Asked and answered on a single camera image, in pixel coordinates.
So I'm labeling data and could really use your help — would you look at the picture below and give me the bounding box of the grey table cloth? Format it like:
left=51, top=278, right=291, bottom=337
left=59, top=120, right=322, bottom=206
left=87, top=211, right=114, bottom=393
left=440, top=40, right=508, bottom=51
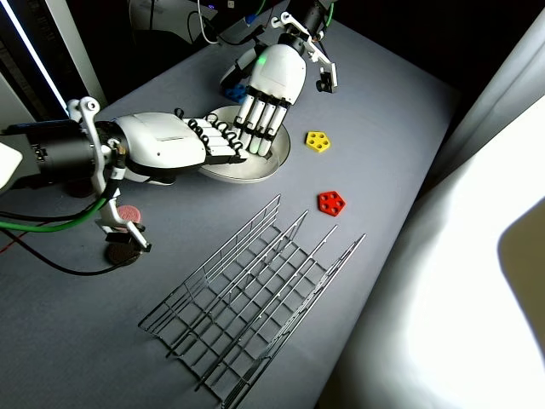
left=0, top=3, right=464, bottom=409

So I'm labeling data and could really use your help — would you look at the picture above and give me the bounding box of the white backdrop sheet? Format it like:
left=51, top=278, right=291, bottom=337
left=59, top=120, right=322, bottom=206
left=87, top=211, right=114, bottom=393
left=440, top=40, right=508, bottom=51
left=317, top=0, right=545, bottom=409

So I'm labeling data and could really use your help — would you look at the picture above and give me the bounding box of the white cable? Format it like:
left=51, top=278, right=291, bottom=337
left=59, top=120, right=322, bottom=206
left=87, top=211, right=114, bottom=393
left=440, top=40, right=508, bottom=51
left=196, top=0, right=222, bottom=46

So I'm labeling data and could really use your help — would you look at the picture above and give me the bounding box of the white cabinet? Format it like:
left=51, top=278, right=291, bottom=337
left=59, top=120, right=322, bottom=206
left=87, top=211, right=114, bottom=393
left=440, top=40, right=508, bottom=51
left=0, top=72, right=37, bottom=124

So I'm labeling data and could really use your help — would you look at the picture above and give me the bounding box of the tan rounded panel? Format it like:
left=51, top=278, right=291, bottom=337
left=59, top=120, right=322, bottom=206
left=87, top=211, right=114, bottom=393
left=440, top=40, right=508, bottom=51
left=496, top=198, right=545, bottom=372

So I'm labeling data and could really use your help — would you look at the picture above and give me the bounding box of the pink sandwich cookie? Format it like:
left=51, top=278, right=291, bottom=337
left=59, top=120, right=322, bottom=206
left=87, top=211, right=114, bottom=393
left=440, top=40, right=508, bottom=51
left=117, top=204, right=142, bottom=233

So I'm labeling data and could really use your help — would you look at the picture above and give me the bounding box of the yellow pentagon block with holes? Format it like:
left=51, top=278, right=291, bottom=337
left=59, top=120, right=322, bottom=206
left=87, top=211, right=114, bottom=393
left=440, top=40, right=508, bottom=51
left=305, top=130, right=334, bottom=154

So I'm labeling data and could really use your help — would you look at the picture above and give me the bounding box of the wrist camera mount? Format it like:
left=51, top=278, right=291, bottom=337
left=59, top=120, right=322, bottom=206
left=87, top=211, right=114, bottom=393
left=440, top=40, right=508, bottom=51
left=66, top=96, right=153, bottom=253
left=270, top=12, right=341, bottom=94

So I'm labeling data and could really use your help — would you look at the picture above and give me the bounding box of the silver wire dish rack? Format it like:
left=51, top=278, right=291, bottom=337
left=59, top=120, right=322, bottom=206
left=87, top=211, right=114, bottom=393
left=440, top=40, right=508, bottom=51
left=138, top=193, right=367, bottom=409

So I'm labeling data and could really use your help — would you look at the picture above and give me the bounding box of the white stand post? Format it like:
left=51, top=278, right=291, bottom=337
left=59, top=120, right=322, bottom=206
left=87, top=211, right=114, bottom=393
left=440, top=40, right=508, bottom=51
left=44, top=0, right=107, bottom=110

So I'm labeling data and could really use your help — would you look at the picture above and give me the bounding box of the red pentagon block with holes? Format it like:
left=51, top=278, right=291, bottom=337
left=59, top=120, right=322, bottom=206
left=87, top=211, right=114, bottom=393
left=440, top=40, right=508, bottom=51
left=317, top=190, right=347, bottom=218

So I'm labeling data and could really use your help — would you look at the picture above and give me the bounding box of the blue pentagon block with holes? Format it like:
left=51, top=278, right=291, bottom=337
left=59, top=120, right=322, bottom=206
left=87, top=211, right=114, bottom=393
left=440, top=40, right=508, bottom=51
left=224, top=84, right=249, bottom=103

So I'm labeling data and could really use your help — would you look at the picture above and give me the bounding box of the grey adapter box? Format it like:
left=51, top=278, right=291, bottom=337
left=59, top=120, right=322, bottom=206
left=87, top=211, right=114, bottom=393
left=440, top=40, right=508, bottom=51
left=219, top=19, right=265, bottom=46

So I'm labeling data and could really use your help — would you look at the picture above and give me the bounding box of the black cable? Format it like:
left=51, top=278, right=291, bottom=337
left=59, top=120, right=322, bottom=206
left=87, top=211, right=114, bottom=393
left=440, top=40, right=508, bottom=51
left=0, top=228, right=129, bottom=277

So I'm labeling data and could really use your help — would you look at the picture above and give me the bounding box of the white ceramic plate leaf print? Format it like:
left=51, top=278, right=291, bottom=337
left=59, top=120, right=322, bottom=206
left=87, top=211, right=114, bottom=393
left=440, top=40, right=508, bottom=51
left=198, top=105, right=292, bottom=184

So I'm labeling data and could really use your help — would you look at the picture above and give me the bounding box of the bright white light strip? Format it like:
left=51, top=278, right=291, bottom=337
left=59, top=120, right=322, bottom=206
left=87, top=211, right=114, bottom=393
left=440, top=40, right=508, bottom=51
left=0, top=0, right=72, bottom=114

